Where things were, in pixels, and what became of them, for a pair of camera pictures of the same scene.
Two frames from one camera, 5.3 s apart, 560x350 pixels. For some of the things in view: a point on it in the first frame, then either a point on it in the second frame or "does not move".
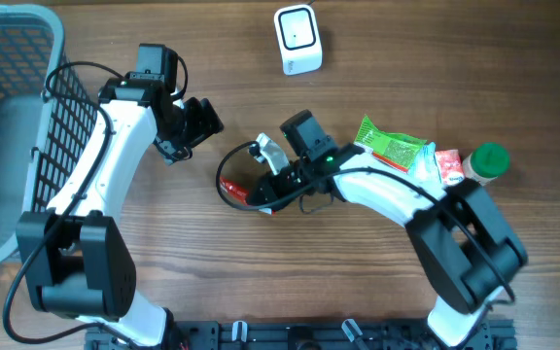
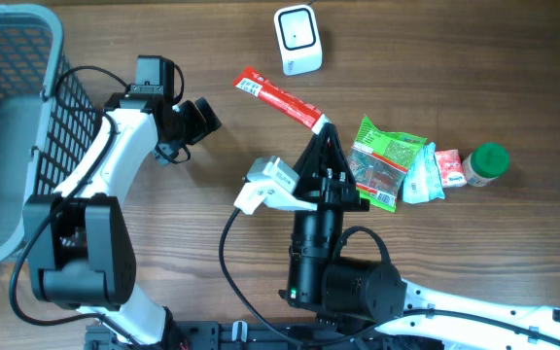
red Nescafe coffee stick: x=233 y=190 -> x=254 y=84
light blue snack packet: x=424 y=167 does not move
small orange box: x=450 y=167 does not move
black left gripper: x=208 y=123 does not move
